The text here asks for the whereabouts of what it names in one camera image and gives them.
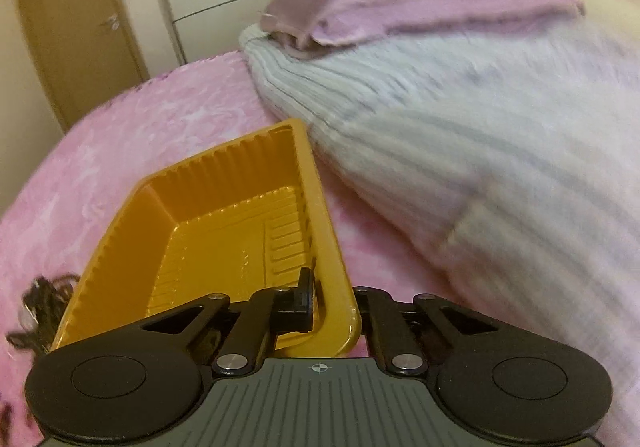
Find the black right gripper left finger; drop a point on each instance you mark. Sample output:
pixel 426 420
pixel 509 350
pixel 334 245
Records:
pixel 136 384

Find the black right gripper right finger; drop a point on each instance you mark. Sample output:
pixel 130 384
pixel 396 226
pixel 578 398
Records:
pixel 486 382

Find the yellow plastic tray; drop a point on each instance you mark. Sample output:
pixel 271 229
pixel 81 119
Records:
pixel 240 217

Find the dark tangled jewelry pile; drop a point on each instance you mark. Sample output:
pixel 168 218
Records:
pixel 43 307

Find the white ribbed blanket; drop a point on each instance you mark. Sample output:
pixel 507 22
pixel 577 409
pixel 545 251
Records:
pixel 510 161

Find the brown wooden door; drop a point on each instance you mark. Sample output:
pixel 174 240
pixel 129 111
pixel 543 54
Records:
pixel 84 52

